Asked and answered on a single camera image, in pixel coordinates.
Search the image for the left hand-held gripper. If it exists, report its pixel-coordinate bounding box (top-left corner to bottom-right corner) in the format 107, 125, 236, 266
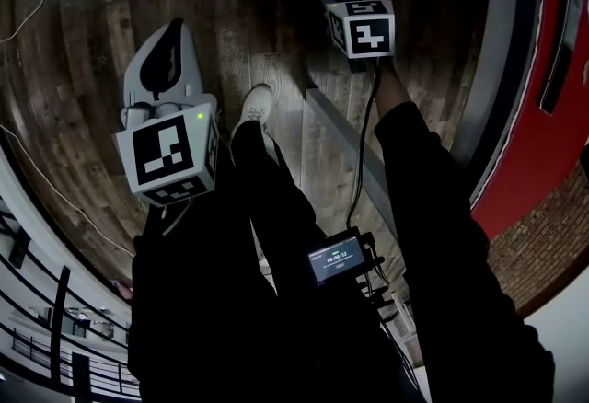
114, 18, 220, 209

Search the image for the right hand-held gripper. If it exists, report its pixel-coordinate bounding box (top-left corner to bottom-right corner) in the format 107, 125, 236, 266
314, 0, 397, 74

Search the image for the person's right forearm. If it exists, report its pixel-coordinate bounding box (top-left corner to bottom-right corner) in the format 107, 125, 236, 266
373, 56, 557, 403

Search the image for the person's left forearm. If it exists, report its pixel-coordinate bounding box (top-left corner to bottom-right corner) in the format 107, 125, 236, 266
127, 189, 282, 403

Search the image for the person's white shoe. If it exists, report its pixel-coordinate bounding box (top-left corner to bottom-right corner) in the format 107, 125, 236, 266
229, 83, 276, 141

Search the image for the person's black trouser leg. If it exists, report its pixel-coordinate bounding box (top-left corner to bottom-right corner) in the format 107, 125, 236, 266
228, 119, 415, 403

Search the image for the black metal railing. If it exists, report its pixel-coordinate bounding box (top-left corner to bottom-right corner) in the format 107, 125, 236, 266
0, 206, 142, 399

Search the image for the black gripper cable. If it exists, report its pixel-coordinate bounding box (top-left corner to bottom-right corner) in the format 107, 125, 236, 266
345, 62, 383, 233

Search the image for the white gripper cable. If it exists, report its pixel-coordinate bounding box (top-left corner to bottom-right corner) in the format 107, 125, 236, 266
159, 197, 196, 237

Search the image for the black recorder with screen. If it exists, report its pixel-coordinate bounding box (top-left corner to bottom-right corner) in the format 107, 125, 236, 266
306, 227, 386, 288

